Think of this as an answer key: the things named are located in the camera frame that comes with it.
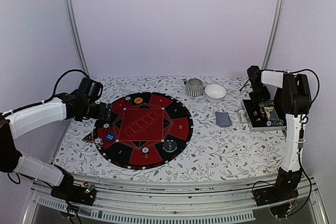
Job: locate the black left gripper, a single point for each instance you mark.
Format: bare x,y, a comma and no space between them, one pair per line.
102,113

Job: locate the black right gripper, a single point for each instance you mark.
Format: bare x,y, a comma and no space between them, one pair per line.
254,100

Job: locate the blue small blind button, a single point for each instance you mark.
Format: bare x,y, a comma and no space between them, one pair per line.
110,137

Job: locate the blue pink chip stack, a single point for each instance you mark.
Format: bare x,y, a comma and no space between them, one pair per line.
98,142

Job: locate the orange big blind button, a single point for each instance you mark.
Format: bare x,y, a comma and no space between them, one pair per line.
138,100

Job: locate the blue playing card deck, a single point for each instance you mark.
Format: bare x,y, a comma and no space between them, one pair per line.
223,119

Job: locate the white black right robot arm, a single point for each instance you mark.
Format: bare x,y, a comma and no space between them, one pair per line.
280,100

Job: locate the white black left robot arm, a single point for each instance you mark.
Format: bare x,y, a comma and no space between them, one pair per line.
78,105

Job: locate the aluminium poker chip case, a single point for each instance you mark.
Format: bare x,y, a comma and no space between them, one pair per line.
254,116

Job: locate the boxed playing card deck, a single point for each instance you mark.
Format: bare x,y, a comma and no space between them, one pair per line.
270,113

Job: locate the white ceramic bowl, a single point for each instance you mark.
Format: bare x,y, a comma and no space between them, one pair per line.
214,93

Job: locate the round red black poker mat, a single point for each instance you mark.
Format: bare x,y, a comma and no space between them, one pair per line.
149,124

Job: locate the striped grey ceramic mug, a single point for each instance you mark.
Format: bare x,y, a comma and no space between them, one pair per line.
194,87

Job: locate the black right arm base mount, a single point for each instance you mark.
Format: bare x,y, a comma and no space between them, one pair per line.
264,193

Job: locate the aluminium front rail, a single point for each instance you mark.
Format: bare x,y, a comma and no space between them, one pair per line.
127,201

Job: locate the right aluminium frame post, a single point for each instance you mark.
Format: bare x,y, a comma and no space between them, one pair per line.
273,33

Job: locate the aluminium frame post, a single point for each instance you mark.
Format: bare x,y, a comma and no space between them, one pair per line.
273,33
75,34

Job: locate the left aluminium frame post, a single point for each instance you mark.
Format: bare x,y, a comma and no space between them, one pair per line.
75,34

